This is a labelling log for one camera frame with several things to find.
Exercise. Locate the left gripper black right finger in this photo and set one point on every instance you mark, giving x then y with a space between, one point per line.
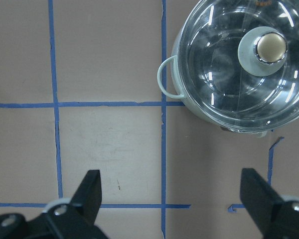
276 216

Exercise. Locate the glass lid with gold knob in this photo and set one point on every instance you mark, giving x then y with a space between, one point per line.
244 67

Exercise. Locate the pale green electric pot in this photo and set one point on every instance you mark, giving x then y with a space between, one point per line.
174 82

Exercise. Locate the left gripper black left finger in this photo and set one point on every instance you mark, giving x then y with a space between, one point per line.
74 218

